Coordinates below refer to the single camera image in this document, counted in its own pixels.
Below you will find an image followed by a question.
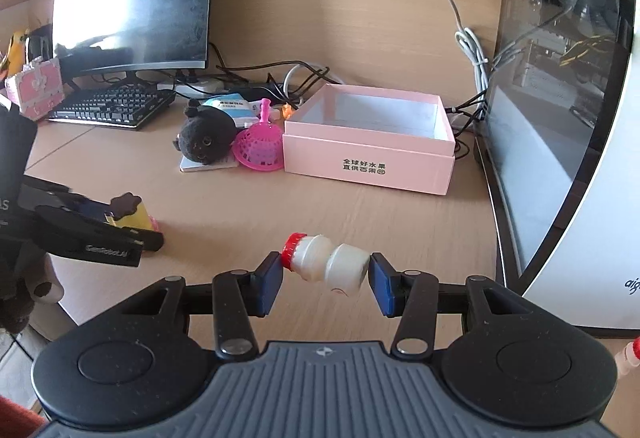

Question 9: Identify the white card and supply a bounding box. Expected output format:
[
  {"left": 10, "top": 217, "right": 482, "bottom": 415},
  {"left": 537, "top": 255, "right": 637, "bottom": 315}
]
[{"left": 178, "top": 152, "right": 241, "bottom": 174}]

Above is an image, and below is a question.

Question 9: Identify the pink plastic basket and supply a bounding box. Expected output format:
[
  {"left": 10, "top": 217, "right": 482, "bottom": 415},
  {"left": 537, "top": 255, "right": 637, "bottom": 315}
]
[{"left": 231, "top": 98, "right": 284, "bottom": 172}]

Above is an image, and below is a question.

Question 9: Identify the brown plush toy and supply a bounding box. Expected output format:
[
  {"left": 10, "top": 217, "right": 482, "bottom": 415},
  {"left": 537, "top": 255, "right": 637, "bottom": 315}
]
[{"left": 1, "top": 242, "right": 64, "bottom": 335}]

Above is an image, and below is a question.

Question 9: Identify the black plush toy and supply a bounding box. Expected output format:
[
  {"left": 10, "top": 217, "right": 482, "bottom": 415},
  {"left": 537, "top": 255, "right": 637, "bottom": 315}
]
[{"left": 174, "top": 100, "right": 238, "bottom": 165}]

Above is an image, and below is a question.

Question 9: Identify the yellow pink toy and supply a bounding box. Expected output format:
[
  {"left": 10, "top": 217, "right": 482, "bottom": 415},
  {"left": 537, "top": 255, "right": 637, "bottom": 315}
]
[{"left": 105, "top": 192, "right": 160, "bottom": 231}]

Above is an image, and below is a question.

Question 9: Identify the white power strip on desk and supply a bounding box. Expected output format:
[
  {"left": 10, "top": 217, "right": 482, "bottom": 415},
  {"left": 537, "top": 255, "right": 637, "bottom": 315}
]
[{"left": 157, "top": 79, "right": 224, "bottom": 99}]

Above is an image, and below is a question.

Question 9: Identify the white power cable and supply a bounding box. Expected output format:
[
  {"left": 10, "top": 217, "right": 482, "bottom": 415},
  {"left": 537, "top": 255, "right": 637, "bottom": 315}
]
[{"left": 412, "top": 0, "right": 493, "bottom": 120}]

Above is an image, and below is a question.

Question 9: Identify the white computer case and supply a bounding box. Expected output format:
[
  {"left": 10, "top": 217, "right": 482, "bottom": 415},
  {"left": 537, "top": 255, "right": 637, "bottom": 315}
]
[{"left": 475, "top": 0, "right": 639, "bottom": 337}]

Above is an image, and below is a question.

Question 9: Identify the pink toy chest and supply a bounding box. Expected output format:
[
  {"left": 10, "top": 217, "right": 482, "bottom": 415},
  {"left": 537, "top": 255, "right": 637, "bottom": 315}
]
[{"left": 6, "top": 58, "right": 65, "bottom": 121}]

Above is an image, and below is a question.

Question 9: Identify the blue wet cotton pack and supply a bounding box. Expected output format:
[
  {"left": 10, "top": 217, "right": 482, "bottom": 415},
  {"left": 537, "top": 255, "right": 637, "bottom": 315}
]
[{"left": 203, "top": 94, "right": 259, "bottom": 129}]

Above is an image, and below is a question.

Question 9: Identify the small white yogurt bottle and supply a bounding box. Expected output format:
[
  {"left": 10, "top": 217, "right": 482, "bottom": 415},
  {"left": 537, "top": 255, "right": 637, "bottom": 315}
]
[{"left": 281, "top": 232, "right": 370, "bottom": 296}]

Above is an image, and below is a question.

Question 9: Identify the black curved monitor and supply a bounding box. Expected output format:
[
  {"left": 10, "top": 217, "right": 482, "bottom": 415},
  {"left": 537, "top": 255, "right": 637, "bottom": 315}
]
[{"left": 52, "top": 0, "right": 210, "bottom": 78}]

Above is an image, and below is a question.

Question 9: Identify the orange plastic piece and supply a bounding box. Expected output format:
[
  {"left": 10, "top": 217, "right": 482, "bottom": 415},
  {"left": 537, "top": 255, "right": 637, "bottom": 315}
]
[{"left": 281, "top": 104, "right": 296, "bottom": 120}]

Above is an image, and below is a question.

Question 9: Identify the black cables bundle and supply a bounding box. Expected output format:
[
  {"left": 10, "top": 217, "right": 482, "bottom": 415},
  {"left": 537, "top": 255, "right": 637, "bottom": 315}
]
[{"left": 207, "top": 42, "right": 334, "bottom": 107}]

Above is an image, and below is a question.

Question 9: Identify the black keyboard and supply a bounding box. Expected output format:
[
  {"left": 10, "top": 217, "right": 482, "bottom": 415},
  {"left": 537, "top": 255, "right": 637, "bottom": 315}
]
[{"left": 48, "top": 84, "right": 176, "bottom": 129}]

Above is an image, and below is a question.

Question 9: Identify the pink cardboard box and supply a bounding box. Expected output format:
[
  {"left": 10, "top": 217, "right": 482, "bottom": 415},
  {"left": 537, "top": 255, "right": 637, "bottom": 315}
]
[{"left": 283, "top": 84, "right": 456, "bottom": 195}]

